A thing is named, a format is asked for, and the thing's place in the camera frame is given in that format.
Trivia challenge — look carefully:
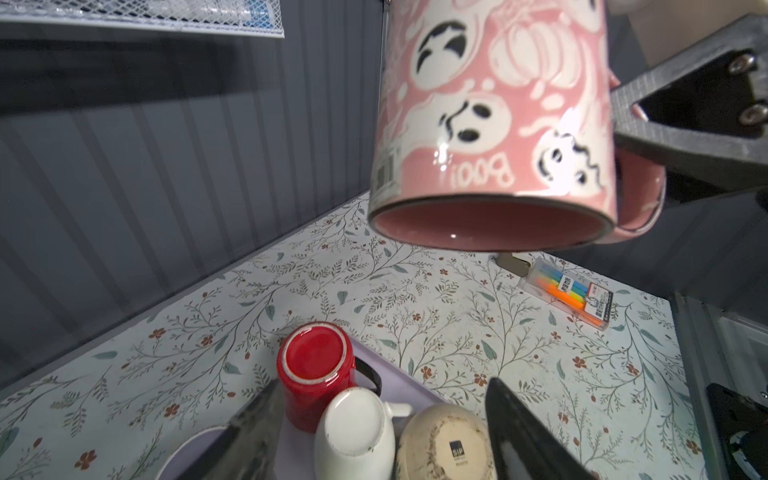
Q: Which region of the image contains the white mug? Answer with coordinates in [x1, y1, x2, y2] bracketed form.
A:
[314, 387, 414, 480]

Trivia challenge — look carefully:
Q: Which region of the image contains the beige speckled mug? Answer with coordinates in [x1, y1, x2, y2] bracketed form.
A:
[393, 403, 497, 480]

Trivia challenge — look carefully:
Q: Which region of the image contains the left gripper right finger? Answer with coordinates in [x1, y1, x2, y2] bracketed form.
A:
[485, 377, 593, 480]

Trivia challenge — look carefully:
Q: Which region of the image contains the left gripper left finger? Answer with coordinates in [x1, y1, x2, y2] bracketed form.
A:
[177, 380, 284, 479]

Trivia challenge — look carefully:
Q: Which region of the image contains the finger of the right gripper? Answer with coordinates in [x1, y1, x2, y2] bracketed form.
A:
[610, 14, 767, 192]

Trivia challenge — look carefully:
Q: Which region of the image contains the highlighter pen pack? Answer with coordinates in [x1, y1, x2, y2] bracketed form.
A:
[518, 259, 614, 331]

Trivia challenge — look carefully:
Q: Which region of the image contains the lavender tray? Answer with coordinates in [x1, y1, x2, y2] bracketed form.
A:
[272, 338, 444, 479]

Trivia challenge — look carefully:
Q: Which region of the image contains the red mug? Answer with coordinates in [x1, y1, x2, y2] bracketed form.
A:
[276, 322, 382, 433]

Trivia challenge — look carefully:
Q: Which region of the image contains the white wire basket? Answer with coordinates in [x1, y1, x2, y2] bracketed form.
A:
[1, 0, 285, 39]

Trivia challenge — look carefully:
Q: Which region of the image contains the pink ghost mug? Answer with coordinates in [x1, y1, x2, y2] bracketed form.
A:
[368, 0, 666, 252]

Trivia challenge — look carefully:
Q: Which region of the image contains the lavender mug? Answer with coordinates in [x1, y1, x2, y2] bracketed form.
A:
[156, 426, 226, 480]

